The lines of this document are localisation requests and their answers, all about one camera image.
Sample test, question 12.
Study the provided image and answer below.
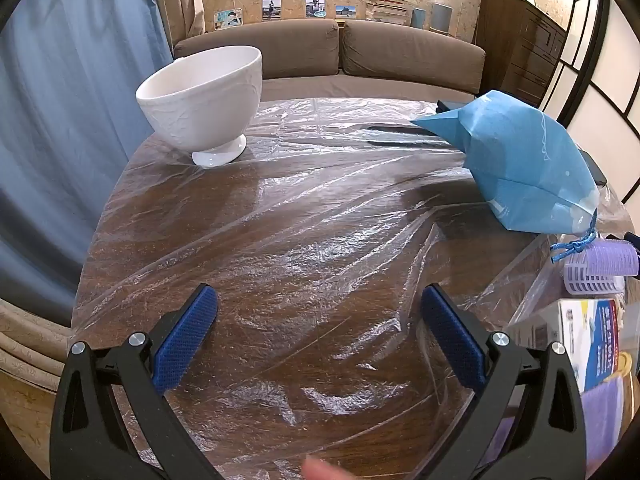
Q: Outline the white and blue box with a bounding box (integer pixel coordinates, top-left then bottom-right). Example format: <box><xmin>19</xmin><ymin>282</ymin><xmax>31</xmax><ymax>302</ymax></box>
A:
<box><xmin>505</xmin><ymin>299</ymin><xmax>623</xmax><ymax>393</ymax></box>

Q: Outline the purple hair roller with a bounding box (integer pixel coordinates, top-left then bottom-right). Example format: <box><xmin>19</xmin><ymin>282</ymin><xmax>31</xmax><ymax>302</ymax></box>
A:
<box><xmin>564</xmin><ymin>237</ymin><xmax>640</xmax><ymax>295</ymax></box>

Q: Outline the purple cloth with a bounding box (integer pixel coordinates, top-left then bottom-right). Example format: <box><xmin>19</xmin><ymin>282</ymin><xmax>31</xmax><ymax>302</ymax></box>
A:
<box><xmin>582</xmin><ymin>372</ymin><xmax>640</xmax><ymax>476</ymax></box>

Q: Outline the brown sofa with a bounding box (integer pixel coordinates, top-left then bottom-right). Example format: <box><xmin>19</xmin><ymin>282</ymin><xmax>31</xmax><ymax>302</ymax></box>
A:
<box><xmin>173</xmin><ymin>18</ymin><xmax>487</xmax><ymax>106</ymax></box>

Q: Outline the white ceramic footed bowl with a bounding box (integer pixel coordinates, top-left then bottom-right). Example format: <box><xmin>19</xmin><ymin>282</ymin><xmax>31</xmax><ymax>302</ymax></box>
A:
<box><xmin>136</xmin><ymin>45</ymin><xmax>264</xmax><ymax>167</ymax></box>

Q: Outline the beige curtain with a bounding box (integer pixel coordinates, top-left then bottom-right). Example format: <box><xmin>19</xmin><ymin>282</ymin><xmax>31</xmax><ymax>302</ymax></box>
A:
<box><xmin>150</xmin><ymin>0</ymin><xmax>206</xmax><ymax>48</ymax></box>

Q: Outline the dark wooden cabinet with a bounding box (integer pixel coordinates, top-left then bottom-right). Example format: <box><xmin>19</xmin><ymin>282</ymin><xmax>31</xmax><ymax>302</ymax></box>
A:
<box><xmin>474</xmin><ymin>0</ymin><xmax>568</xmax><ymax>108</ymax></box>

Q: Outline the black framed sliding screen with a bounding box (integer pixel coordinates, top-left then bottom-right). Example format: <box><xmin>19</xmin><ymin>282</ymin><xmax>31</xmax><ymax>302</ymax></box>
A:
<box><xmin>537</xmin><ymin>0</ymin><xmax>640</xmax><ymax>206</ymax></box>

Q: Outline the clear plastic table cover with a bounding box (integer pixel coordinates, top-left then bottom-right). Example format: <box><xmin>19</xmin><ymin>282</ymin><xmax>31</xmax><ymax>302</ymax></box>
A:
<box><xmin>70</xmin><ymin>97</ymin><xmax>636</xmax><ymax>480</ymax></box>

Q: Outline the large grey-blue canister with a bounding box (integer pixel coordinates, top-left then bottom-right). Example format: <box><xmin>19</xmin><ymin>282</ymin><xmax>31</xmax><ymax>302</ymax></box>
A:
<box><xmin>431</xmin><ymin>2</ymin><xmax>452</xmax><ymax>33</ymax></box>

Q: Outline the person's left hand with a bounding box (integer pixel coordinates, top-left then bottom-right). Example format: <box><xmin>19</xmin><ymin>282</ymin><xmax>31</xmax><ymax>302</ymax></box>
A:
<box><xmin>304</xmin><ymin>457</ymin><xmax>352</xmax><ymax>480</ymax></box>

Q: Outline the stack of books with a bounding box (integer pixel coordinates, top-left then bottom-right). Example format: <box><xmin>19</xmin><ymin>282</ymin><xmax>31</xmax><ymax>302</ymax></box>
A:
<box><xmin>366</xmin><ymin>0</ymin><xmax>416</xmax><ymax>25</ymax></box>

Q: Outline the blue curtain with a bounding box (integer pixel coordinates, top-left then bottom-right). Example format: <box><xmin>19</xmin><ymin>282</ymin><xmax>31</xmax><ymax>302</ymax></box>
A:
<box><xmin>0</xmin><ymin>0</ymin><xmax>173</xmax><ymax>311</ymax></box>

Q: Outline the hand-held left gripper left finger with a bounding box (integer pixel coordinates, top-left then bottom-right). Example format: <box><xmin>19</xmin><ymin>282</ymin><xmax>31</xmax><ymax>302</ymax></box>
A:
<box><xmin>50</xmin><ymin>282</ymin><xmax>221</xmax><ymax>480</ymax></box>

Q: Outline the blue drawstring bag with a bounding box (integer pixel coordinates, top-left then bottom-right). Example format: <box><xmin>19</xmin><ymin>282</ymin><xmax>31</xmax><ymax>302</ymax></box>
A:
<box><xmin>410</xmin><ymin>90</ymin><xmax>601</xmax><ymax>263</ymax></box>

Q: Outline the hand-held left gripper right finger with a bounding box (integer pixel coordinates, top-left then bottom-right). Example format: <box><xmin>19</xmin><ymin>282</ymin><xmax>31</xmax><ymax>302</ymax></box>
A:
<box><xmin>420</xmin><ymin>282</ymin><xmax>588</xmax><ymax>480</ymax></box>

